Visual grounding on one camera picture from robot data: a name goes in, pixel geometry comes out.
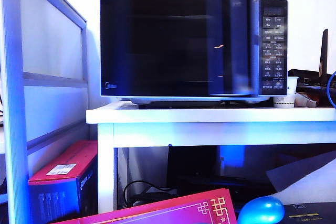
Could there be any black glass microwave door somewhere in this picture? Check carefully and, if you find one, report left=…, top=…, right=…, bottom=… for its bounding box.
left=99, top=0, right=259, bottom=98

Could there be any white side table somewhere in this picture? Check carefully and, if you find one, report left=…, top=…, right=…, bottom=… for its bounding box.
left=86, top=102, right=336, bottom=214

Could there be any red gift box gold pattern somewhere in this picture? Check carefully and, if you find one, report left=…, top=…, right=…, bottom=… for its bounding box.
left=51, top=188, right=238, bottom=224

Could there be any red and blue carton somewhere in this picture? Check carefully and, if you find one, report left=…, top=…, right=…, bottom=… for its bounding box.
left=28, top=140, right=98, bottom=223

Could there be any white paper cup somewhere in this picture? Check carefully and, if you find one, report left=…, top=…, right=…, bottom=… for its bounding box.
left=272, top=76, right=300, bottom=109

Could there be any grey framed office partition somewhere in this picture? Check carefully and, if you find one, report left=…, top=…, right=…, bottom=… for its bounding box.
left=0, top=0, right=91, bottom=224

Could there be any black router with antennas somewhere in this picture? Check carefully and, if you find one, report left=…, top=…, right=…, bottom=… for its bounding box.
left=288, top=28, right=336, bottom=96

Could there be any white orange small packet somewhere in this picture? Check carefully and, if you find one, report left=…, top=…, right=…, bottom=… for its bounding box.
left=295, top=91, right=319, bottom=108

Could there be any glossy egg-shaped object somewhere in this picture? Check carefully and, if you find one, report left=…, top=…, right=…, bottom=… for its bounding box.
left=237, top=196, right=286, bottom=224

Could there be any grey foam sheet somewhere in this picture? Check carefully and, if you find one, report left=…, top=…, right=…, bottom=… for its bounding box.
left=265, top=150, right=336, bottom=205

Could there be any black box with gold print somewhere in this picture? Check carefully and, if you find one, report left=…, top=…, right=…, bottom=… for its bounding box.
left=282, top=202, right=336, bottom=224

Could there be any black cable loop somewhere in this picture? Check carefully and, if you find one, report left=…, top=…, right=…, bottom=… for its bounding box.
left=122, top=180, right=179, bottom=208

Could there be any blue cable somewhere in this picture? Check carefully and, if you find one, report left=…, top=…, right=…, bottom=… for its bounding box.
left=327, top=71, right=336, bottom=108

